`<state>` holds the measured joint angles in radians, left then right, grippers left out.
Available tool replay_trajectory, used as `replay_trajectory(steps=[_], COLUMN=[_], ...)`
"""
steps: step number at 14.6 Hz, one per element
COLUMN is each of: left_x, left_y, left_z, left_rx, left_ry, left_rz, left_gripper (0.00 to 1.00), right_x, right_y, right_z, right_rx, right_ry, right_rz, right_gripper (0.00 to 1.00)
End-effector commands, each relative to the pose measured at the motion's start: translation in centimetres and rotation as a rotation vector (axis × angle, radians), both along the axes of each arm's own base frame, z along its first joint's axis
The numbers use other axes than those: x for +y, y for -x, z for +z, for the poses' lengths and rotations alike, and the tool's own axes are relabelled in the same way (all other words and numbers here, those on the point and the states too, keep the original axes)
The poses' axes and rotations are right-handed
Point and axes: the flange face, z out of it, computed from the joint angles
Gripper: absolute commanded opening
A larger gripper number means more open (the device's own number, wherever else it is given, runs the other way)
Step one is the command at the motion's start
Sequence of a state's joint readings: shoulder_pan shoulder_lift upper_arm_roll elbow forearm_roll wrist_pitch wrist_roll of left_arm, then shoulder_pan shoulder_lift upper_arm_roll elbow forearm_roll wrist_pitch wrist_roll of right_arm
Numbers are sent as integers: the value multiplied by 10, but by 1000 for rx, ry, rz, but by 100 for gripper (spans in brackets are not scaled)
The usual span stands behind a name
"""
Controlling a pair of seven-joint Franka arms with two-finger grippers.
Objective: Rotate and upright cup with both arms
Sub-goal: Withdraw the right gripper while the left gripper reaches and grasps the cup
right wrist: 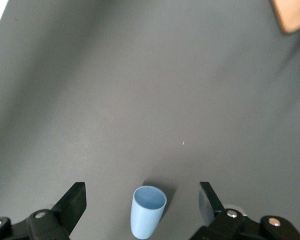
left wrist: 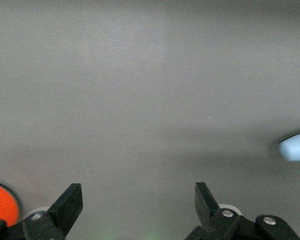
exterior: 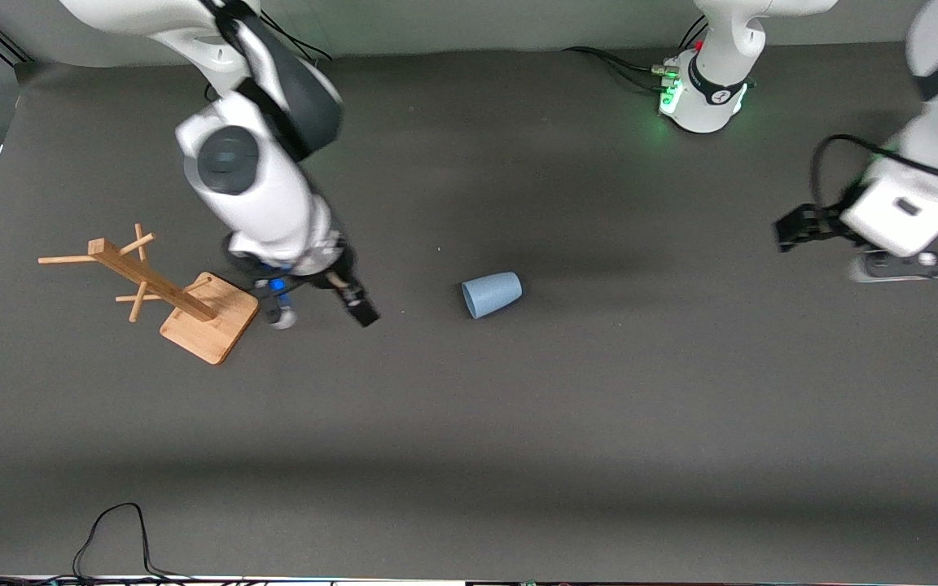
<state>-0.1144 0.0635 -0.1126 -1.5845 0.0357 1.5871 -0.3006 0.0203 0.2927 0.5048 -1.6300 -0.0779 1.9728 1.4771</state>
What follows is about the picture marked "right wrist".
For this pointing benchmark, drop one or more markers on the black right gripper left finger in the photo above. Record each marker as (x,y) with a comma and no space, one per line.
(70,207)

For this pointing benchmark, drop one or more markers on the light blue plastic cup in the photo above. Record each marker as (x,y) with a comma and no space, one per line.
(145,220)

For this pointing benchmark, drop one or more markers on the dark grey table mat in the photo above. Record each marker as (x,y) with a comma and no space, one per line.
(150,100)

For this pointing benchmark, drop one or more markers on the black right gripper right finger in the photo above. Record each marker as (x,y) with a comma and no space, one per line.
(210,207)

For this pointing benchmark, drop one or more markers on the wooden cup rack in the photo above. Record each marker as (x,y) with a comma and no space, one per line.
(295,15)

